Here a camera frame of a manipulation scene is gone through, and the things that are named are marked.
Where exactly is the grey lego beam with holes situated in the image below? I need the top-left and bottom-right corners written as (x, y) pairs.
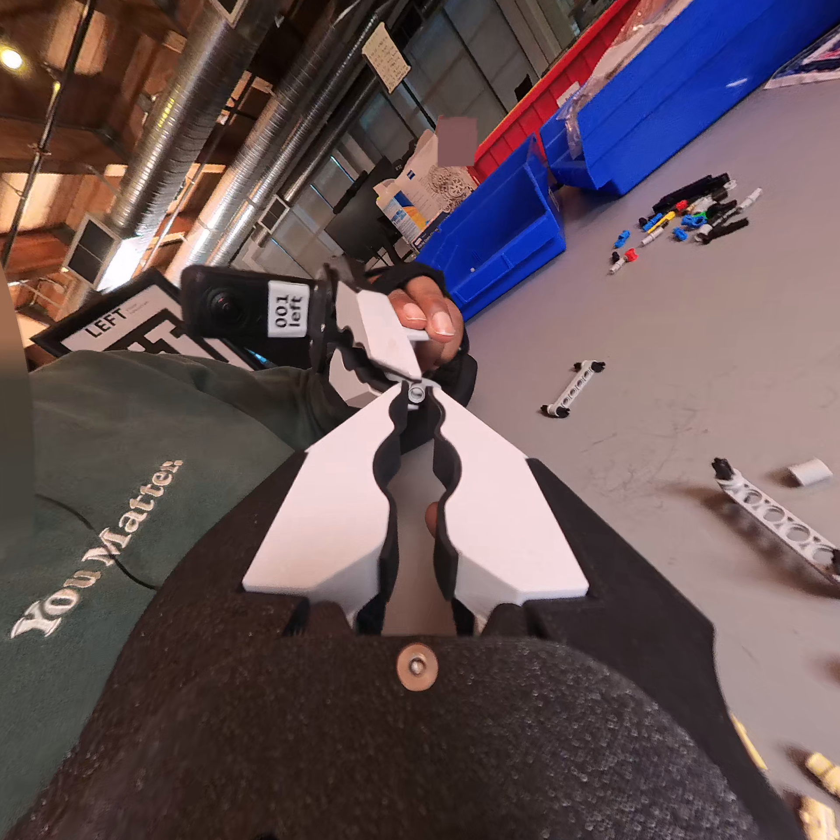
top-left (712, 456), bottom-right (840, 585)
top-left (540, 359), bottom-right (606, 419)

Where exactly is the grey ventilation unit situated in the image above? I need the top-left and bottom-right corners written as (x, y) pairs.
top-left (62, 213), bottom-right (129, 290)

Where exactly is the pile of loose lego pieces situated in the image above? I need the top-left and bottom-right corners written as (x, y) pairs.
top-left (607, 172), bottom-right (763, 275)

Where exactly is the person's torso in green sweatshirt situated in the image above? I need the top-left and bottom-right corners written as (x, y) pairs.
top-left (0, 351), bottom-right (296, 829)

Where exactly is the black framed sign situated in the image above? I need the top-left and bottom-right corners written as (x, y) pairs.
top-left (29, 268), bottom-right (263, 371)

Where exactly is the person's left hand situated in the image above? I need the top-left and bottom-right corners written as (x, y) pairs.
top-left (369, 261), bottom-right (480, 409)

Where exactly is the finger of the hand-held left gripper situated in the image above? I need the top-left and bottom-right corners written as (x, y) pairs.
top-left (327, 348), bottom-right (386, 409)
top-left (336, 289), bottom-right (429, 383)

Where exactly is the silver ventilation duct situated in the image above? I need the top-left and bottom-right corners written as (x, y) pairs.
top-left (108, 0), bottom-right (247, 244)
top-left (187, 0), bottom-right (398, 263)

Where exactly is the hanging paper sign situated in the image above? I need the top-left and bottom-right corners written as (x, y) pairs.
top-left (361, 21), bottom-right (412, 94)

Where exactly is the white cardboard box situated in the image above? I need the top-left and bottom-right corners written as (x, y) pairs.
top-left (374, 128), bottom-right (480, 253)

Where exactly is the cluster of tan lego pins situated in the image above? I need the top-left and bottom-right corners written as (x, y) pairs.
top-left (728, 715), bottom-right (840, 840)

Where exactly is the black chair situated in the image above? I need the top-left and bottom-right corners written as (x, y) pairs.
top-left (325, 172), bottom-right (398, 263)

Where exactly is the large clear plastic bag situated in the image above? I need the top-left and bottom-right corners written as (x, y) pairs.
top-left (559, 0), bottom-right (693, 161)

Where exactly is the colourful lego instruction booklet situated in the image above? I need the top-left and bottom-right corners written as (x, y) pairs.
top-left (764, 26), bottom-right (840, 89)

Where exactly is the red plastic bin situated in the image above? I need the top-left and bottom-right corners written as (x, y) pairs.
top-left (472, 0), bottom-right (641, 185)

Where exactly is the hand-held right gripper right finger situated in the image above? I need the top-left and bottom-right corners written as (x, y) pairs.
top-left (425, 386), bottom-right (589, 629)

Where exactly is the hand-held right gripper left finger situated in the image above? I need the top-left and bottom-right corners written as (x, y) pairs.
top-left (241, 386), bottom-right (406, 629)

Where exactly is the small blue plastic bin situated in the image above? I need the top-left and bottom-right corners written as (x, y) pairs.
top-left (413, 134), bottom-right (567, 322)

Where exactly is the large blue plastic bin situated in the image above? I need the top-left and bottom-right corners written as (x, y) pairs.
top-left (548, 0), bottom-right (840, 196)

